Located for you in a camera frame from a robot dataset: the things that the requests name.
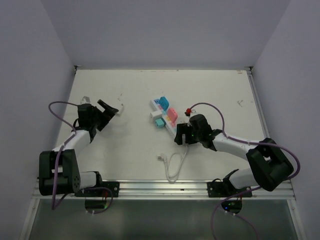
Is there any white power strip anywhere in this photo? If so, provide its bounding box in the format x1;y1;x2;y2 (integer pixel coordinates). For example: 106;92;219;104
149;98;178;138

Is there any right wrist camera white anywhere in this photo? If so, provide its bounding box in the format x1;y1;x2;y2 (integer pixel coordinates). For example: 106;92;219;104
184;108;199;118

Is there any aluminium right side rail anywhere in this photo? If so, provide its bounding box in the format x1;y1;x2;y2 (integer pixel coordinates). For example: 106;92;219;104
244;66;282;180

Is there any aluminium front rail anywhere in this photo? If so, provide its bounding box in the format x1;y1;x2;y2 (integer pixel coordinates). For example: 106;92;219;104
33;177;296;201

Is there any teal usb charger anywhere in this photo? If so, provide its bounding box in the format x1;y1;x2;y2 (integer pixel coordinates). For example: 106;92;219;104
154;118;166;128

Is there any black mounting plate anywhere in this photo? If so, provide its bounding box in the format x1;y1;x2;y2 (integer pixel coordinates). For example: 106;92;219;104
206;178;247;198
74;181;120;198

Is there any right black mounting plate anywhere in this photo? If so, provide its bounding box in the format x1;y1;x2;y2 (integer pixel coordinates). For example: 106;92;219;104
206;178;247;198

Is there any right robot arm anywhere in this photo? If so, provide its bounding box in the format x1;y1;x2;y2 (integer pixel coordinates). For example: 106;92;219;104
174;113;294;197

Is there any white long charger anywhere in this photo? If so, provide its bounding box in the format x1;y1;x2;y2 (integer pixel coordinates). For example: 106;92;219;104
116;103;125;116

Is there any blue plug adapter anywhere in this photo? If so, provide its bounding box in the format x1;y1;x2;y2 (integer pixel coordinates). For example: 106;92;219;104
158;96;170;111

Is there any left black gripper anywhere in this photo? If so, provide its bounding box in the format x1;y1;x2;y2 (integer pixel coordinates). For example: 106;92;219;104
90;100;118;131

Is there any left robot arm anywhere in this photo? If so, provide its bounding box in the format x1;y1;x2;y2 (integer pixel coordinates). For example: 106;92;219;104
38;97;119;197

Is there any aluminium rail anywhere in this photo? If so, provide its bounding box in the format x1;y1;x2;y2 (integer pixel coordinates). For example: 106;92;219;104
33;177;296;201
244;66;282;180

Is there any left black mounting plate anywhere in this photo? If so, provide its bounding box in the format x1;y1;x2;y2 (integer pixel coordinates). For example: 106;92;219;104
74;181;120;198

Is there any pink plug adapter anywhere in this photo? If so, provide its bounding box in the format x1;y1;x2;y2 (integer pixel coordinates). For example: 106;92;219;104
166;107;178;123

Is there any white power strip cord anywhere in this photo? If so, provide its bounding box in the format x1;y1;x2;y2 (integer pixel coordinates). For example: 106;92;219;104
156;144;190;185

